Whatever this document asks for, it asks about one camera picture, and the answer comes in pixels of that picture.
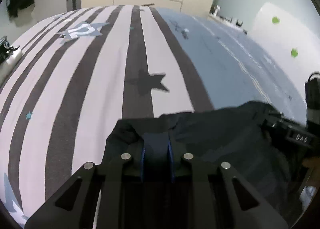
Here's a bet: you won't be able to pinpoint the black adidas sweatpants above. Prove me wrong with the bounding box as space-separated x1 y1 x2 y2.
106 101 314 228

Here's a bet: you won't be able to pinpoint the person right hand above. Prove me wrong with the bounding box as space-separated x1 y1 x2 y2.
303 158 320 187

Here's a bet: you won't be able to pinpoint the white pillow green dots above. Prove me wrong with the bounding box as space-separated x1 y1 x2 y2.
248 2 319 97

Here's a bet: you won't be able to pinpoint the striped star bed sheet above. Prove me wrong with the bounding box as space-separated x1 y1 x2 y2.
1 5 306 228

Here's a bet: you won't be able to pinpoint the bedside shelf with items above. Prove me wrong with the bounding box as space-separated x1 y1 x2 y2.
208 5 248 35

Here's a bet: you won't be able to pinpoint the grey panel by door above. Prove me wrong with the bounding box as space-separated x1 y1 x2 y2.
66 0 81 12

